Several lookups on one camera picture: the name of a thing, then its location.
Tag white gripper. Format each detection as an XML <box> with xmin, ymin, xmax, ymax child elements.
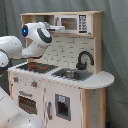
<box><xmin>43</xmin><ymin>22</ymin><xmax>65</xmax><ymax>32</ymax></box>

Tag white toy microwave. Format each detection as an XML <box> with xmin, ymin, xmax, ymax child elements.
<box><xmin>55</xmin><ymin>14</ymin><xmax>92</xmax><ymax>34</ymax></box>

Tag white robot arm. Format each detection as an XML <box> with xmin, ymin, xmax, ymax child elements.
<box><xmin>0</xmin><ymin>22</ymin><xmax>65</xmax><ymax>128</ymax></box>

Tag wooden toy kitchen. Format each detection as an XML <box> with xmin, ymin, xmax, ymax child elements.
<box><xmin>8</xmin><ymin>11</ymin><xmax>114</xmax><ymax>128</ymax></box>

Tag black stovetop red burners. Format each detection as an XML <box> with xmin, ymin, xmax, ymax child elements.
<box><xmin>19</xmin><ymin>62</ymin><xmax>56</xmax><ymax>74</ymax></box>

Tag black toy faucet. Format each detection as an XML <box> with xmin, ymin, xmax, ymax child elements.
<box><xmin>76</xmin><ymin>51</ymin><xmax>94</xmax><ymax>70</ymax></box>

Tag grey toy sink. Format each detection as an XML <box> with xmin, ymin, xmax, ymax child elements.
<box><xmin>53</xmin><ymin>68</ymin><xmax>93</xmax><ymax>81</ymax></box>

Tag right red stove knob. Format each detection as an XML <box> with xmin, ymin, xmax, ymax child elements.
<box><xmin>31</xmin><ymin>81</ymin><xmax>37</xmax><ymax>88</ymax></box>

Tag red stove knob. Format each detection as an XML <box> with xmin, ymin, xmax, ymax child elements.
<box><xmin>13</xmin><ymin>77</ymin><xmax>19</xmax><ymax>82</ymax></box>
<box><xmin>31</xmin><ymin>81</ymin><xmax>37</xmax><ymax>88</ymax></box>

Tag left red stove knob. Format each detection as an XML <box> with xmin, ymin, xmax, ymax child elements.
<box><xmin>13</xmin><ymin>77</ymin><xmax>19</xmax><ymax>82</ymax></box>

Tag grey backdrop curtain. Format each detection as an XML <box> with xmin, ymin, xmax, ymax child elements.
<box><xmin>0</xmin><ymin>0</ymin><xmax>128</xmax><ymax>128</ymax></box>

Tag white oven door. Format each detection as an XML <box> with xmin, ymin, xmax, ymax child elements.
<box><xmin>11</xmin><ymin>88</ymin><xmax>45</xmax><ymax>127</ymax></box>

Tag white cabinet door with dispenser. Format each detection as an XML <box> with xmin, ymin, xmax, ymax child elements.
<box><xmin>46</xmin><ymin>82</ymin><xmax>82</xmax><ymax>128</ymax></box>

